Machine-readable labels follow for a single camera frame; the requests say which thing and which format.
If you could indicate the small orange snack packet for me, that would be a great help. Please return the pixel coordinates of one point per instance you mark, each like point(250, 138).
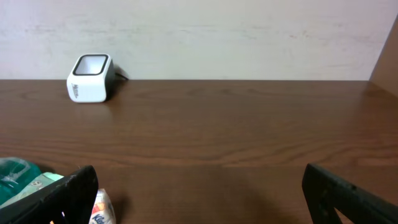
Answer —
point(102, 212)

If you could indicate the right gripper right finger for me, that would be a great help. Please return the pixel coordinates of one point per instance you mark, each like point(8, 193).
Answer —
point(326, 194)

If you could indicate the teal mouthwash bottle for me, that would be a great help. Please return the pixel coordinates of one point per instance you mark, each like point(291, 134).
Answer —
point(16, 174)

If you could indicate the light teal candy packet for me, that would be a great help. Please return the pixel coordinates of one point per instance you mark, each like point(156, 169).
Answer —
point(38, 183)

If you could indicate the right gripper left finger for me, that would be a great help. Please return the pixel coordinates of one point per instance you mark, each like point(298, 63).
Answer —
point(67, 200)

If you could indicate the white barcode scanner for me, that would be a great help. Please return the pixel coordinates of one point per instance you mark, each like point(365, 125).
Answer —
point(91, 79)

